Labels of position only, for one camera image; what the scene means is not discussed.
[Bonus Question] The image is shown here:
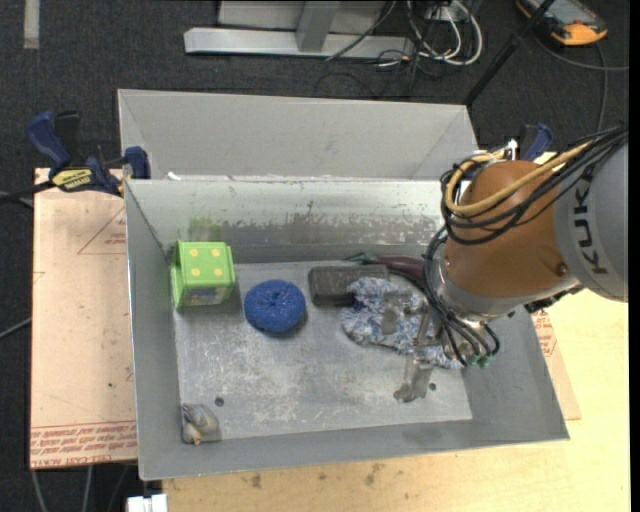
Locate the brown cardboard board red print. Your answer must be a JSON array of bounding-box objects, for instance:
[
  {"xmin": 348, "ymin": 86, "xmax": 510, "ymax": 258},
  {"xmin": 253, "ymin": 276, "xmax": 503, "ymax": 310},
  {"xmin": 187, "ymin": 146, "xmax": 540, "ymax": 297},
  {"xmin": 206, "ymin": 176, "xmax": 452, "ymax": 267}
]
[{"xmin": 29, "ymin": 167, "xmax": 584, "ymax": 471}]

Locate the grey toy duck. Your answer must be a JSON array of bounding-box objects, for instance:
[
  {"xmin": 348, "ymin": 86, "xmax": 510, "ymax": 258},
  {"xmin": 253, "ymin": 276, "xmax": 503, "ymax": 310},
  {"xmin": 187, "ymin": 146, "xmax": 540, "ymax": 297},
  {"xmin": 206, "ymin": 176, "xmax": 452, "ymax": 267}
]
[{"xmin": 179, "ymin": 402, "xmax": 222, "ymax": 446}]

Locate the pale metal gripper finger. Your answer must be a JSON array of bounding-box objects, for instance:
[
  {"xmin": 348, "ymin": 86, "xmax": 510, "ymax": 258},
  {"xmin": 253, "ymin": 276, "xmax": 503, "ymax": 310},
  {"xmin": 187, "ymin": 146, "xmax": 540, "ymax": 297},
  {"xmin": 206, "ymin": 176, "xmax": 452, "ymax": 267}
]
[
  {"xmin": 381, "ymin": 293, "xmax": 405, "ymax": 336},
  {"xmin": 393, "ymin": 349, "xmax": 434, "ymax": 404}
]

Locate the blue and white cloth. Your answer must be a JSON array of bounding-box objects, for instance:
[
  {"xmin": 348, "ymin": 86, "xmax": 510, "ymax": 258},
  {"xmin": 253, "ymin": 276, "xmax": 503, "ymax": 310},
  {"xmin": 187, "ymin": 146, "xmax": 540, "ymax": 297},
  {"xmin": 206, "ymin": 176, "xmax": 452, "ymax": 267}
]
[{"xmin": 339, "ymin": 277, "xmax": 467, "ymax": 370}]

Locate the purple toy eggplant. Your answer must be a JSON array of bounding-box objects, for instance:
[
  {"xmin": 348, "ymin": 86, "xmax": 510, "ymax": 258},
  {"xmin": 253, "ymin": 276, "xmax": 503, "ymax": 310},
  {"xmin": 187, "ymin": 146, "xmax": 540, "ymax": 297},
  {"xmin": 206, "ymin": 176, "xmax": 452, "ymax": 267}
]
[{"xmin": 343, "ymin": 252, "xmax": 431, "ymax": 282}]

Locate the blue round scrubber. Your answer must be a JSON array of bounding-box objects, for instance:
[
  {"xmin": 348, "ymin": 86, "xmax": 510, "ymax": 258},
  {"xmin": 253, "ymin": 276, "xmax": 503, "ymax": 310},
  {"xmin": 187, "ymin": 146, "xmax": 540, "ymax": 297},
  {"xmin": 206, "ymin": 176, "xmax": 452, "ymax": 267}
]
[{"xmin": 243, "ymin": 279, "xmax": 308, "ymax": 338}]

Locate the dark grey flat block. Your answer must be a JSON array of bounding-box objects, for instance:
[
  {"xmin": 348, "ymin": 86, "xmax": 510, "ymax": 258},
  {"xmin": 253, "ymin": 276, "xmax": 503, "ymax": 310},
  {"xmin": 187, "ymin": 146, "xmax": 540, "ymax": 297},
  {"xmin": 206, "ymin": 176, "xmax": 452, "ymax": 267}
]
[{"xmin": 307, "ymin": 264, "xmax": 391, "ymax": 308}]

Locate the green dice box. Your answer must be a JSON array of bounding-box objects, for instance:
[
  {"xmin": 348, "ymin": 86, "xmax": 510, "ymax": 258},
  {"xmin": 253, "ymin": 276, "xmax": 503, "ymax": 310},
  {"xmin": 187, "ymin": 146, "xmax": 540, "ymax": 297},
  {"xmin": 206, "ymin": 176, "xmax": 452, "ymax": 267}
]
[{"xmin": 169, "ymin": 239, "xmax": 237, "ymax": 311}]

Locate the grey metal bin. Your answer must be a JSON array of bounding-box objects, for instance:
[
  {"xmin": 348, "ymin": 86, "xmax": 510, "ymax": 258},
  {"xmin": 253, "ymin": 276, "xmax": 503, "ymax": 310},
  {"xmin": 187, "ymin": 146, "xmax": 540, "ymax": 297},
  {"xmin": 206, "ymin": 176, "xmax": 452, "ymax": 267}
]
[{"xmin": 117, "ymin": 88, "xmax": 571, "ymax": 482}]

